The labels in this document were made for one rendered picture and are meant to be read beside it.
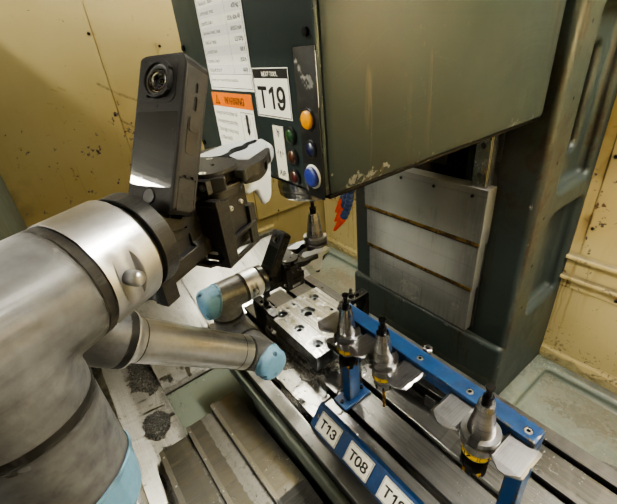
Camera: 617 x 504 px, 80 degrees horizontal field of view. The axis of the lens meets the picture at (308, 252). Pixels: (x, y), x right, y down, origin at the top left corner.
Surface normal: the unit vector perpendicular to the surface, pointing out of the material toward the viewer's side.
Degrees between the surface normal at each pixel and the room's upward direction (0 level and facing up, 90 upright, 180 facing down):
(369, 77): 90
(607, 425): 0
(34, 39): 90
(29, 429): 90
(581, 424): 0
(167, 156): 61
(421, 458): 0
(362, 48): 90
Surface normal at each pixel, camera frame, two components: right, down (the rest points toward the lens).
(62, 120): 0.61, 0.35
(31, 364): 0.92, 0.12
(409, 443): -0.09, -0.87
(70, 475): 0.81, 0.22
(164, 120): -0.41, 0.00
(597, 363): -0.79, 0.37
